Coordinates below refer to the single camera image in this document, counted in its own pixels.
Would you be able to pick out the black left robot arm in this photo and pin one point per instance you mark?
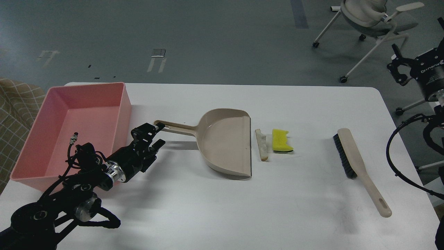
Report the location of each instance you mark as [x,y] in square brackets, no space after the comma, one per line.
[71,201]

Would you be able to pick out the white office chair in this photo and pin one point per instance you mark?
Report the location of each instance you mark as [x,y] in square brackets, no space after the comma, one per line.
[373,20]

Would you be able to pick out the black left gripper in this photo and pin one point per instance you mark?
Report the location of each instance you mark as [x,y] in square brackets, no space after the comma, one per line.
[127,161]

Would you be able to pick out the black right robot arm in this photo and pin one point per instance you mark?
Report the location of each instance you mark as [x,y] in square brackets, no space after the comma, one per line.
[421,129]

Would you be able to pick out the beige hand brush black bristles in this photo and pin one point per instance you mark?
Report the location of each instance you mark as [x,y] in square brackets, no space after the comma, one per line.
[354,167]

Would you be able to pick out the beige checkered cloth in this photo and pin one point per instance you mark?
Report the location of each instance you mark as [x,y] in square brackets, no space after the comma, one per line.
[19,106]

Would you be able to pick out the yellow sponge piece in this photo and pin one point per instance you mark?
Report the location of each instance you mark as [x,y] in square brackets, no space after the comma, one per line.
[279,141]

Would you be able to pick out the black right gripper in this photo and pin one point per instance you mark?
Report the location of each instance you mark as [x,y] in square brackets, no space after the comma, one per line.
[430,76]

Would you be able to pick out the pink plastic bin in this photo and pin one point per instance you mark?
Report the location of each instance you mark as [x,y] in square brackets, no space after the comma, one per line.
[99,113]

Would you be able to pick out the beige plastic dustpan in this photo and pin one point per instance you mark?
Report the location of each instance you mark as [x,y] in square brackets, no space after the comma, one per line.
[223,137]

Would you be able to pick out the bread slice piece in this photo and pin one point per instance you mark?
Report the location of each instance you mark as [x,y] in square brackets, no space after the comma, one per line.
[262,144]

